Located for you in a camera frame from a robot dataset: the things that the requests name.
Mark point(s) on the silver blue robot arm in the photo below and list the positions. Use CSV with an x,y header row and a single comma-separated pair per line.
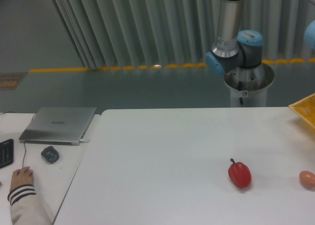
x,y
233,48

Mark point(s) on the person's hand on mouse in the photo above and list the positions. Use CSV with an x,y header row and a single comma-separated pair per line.
x,y
21,177

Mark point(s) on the black keyboard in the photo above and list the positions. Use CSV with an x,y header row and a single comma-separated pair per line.
x,y
6,153

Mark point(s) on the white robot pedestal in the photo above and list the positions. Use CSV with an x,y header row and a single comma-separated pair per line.
x,y
249,87

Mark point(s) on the red bell pepper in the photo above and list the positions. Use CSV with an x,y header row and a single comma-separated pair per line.
x,y
239,174

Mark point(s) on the brown egg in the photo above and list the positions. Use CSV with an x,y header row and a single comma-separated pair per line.
x,y
307,179

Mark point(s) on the small black tray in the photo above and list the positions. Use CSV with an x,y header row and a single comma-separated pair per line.
x,y
50,154

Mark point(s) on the beige striped-cuff sleeve forearm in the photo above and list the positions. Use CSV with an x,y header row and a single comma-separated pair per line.
x,y
26,207

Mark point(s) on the silver closed laptop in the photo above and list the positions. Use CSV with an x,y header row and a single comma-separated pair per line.
x,y
58,125

